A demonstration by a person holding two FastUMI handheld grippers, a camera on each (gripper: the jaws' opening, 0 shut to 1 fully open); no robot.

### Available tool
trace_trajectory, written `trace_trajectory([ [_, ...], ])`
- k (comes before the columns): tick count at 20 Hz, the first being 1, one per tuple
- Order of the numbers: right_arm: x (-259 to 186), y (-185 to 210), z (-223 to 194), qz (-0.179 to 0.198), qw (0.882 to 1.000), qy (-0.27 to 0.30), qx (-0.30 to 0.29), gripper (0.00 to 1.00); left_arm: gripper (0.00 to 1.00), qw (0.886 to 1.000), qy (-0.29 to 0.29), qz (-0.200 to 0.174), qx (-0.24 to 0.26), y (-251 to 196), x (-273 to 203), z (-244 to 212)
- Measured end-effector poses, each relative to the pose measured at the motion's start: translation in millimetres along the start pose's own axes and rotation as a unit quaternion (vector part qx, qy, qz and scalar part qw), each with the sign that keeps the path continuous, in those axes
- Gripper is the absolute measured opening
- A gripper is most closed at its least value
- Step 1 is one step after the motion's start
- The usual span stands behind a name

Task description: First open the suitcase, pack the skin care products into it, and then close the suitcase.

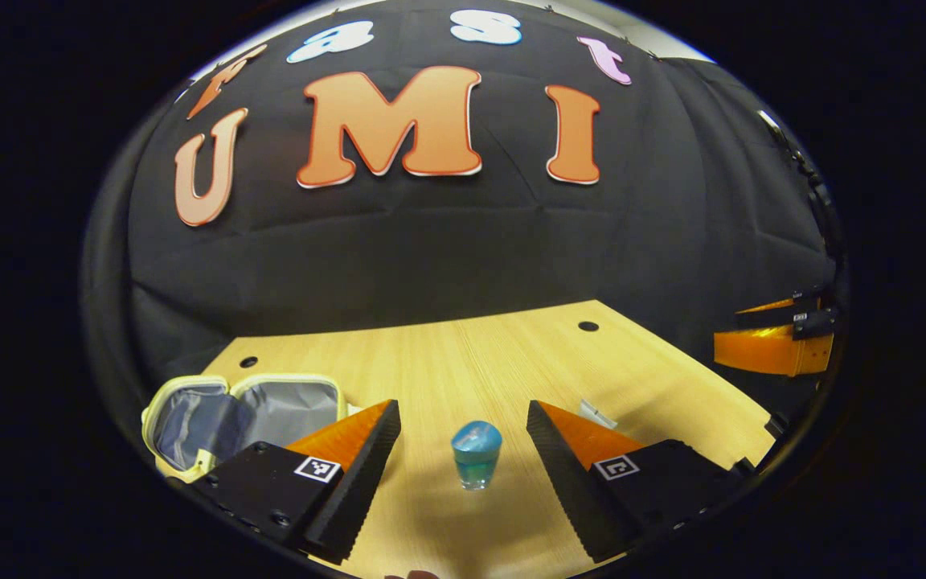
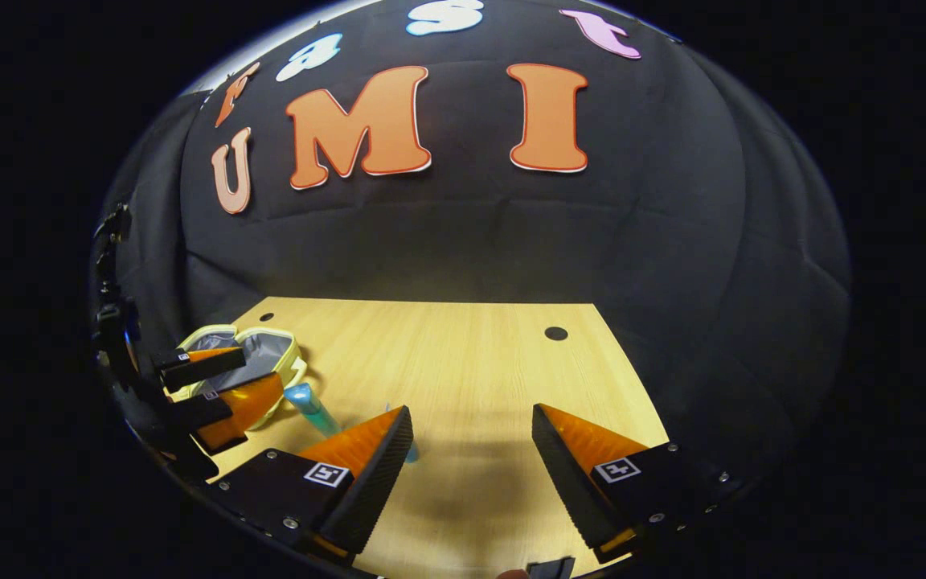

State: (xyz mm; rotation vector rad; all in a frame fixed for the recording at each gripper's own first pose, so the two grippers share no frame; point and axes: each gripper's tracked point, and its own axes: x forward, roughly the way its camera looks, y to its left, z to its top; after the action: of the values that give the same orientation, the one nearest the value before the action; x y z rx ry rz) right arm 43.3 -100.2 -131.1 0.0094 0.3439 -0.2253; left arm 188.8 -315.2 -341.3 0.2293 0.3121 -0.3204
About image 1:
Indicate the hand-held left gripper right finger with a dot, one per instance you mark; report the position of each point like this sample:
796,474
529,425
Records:
571,490

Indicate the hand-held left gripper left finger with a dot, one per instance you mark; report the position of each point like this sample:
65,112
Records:
354,490

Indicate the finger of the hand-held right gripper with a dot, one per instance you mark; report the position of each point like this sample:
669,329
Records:
784,305
760,350

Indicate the blue skin care bottle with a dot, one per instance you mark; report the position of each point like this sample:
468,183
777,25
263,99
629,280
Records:
477,454

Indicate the cream suitcase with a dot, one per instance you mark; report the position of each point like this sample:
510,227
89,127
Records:
286,410

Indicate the black backdrop cloth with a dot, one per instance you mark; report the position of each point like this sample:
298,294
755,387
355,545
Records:
431,257

